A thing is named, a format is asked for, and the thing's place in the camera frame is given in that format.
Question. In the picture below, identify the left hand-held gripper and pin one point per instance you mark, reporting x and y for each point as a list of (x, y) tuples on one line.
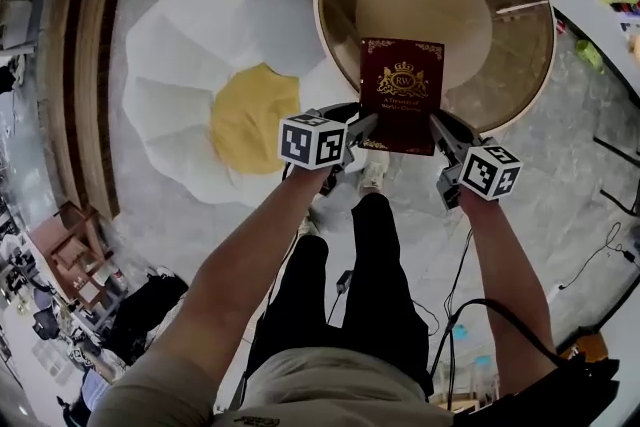
[(312, 140)]

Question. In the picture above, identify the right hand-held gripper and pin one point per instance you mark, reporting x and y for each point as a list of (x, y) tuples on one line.
[(490, 172)]

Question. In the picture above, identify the dark red book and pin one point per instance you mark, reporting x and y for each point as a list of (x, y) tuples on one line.
[(400, 115)]

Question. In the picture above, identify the egg-shaped floor cushion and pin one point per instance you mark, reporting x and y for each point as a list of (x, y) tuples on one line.
[(175, 65)]

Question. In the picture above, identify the person's right forearm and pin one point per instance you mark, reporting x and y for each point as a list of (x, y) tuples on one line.
[(505, 275)]

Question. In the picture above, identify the person's left forearm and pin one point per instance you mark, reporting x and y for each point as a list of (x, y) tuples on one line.
[(235, 265)]

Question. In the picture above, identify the round glass side table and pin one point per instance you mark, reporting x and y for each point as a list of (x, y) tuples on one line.
[(520, 45)]

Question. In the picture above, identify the person's white shoe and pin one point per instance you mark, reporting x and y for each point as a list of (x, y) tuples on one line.
[(309, 222), (374, 175)]

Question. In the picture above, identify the small black power box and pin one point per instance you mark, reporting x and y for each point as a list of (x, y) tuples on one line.
[(344, 282)]

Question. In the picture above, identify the person's black trousers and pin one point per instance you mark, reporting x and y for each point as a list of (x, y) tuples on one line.
[(375, 290)]

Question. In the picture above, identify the green bottle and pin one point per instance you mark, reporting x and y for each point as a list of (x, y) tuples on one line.
[(589, 55)]

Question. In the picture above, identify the person's beige shirt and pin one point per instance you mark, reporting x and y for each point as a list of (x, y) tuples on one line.
[(325, 390)]

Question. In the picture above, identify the black chest pack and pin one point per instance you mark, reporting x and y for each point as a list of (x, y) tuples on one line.
[(550, 395)]

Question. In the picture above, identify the black floor bag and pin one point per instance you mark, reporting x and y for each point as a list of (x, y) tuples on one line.
[(145, 310)]

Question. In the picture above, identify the reddish wooden stool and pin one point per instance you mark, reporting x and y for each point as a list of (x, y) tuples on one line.
[(65, 245)]

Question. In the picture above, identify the white shelf rack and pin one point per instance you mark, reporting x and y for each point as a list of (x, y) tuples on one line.
[(20, 20)]

